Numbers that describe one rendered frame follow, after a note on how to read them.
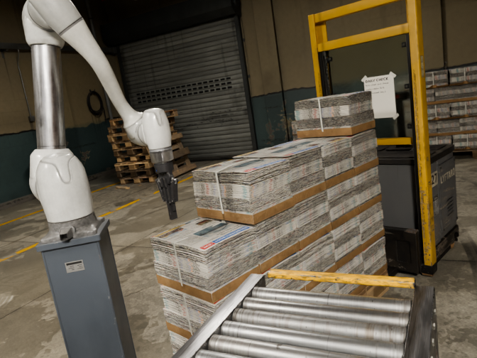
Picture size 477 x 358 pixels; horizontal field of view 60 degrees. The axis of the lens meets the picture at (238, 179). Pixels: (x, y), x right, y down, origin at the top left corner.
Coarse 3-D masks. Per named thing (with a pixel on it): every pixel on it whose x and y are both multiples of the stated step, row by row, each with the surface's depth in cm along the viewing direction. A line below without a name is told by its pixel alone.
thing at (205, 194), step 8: (232, 160) 213; (240, 160) 209; (200, 168) 199; (208, 168) 196; (216, 168) 194; (200, 176) 194; (208, 176) 190; (200, 184) 196; (208, 184) 191; (200, 192) 197; (208, 192) 192; (200, 200) 198; (208, 200) 193; (208, 208) 195; (216, 208) 191
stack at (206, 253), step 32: (320, 192) 213; (352, 192) 236; (192, 224) 191; (224, 224) 184; (256, 224) 178; (288, 224) 195; (320, 224) 214; (352, 224) 236; (160, 256) 182; (192, 256) 163; (224, 256) 165; (256, 256) 179; (288, 256) 197; (320, 256) 213; (160, 288) 188; (288, 288) 196; (320, 288) 215; (352, 288) 238; (192, 320) 175
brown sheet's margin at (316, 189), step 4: (320, 184) 211; (324, 184) 214; (312, 188) 207; (316, 188) 209; (320, 188) 212; (324, 188) 214; (300, 192) 200; (304, 192) 202; (308, 192) 204; (312, 192) 207; (316, 192) 209; (296, 196) 198; (300, 196) 200; (304, 196) 202; (308, 196) 205; (296, 200) 198; (300, 200) 200
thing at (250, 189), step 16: (272, 160) 194; (288, 160) 190; (224, 176) 182; (240, 176) 175; (256, 176) 175; (272, 176) 183; (288, 176) 192; (240, 192) 177; (256, 192) 177; (272, 192) 184; (288, 192) 193; (240, 208) 179; (256, 208) 178
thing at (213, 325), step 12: (252, 276) 135; (264, 276) 134; (240, 288) 127; (252, 288) 126; (228, 300) 121; (240, 300) 120; (216, 312) 116; (228, 312) 115; (204, 324) 110; (216, 324) 109; (192, 336) 105; (204, 336) 105; (180, 348) 101; (192, 348) 100; (204, 348) 102
